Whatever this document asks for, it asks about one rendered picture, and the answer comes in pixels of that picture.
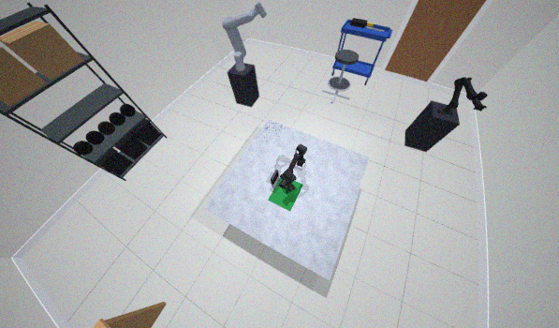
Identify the green circuit board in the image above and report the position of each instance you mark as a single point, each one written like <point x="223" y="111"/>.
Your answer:
<point x="285" y="198"/>

